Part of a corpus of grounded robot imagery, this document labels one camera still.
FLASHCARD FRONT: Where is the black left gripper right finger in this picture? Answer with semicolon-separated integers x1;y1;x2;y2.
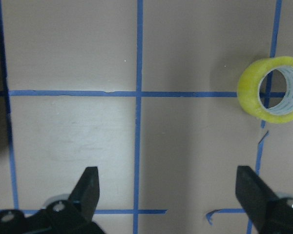
235;165;283;234

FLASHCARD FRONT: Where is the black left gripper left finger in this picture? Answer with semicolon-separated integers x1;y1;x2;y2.
68;166;99;221

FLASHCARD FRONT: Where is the clear yellow tape roll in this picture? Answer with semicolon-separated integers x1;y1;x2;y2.
237;56;293;124

